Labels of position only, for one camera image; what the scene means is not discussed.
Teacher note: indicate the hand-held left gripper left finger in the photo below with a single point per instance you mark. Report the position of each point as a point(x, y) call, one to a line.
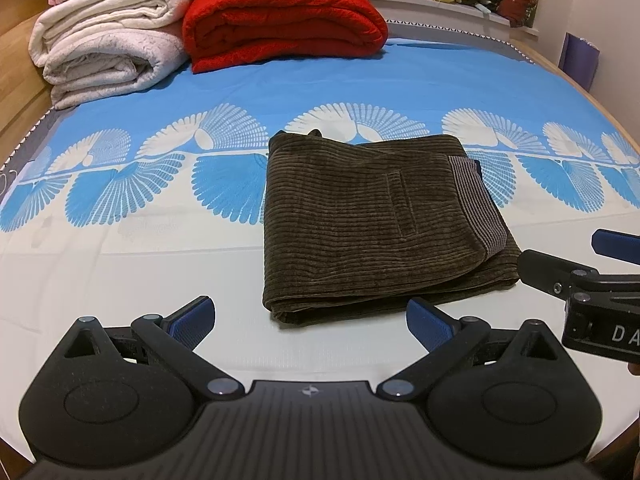
point(192, 320)

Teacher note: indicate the purple bag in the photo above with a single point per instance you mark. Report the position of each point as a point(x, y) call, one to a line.
point(577, 62)

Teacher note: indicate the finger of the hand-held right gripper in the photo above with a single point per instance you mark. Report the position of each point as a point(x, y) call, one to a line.
point(617, 245)
point(542, 270)

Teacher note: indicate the red folded blanket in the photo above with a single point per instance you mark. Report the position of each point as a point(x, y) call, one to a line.
point(280, 20)

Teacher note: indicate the white window sill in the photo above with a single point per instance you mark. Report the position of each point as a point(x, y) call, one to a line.
point(400, 0)

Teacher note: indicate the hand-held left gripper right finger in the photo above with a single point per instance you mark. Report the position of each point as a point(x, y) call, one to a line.
point(430, 320)

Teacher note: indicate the blue and white printed bedsheet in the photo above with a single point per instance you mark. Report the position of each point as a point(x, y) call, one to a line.
point(150, 270)

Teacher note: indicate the white folded quilt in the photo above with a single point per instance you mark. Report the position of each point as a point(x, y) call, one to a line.
point(100, 35)

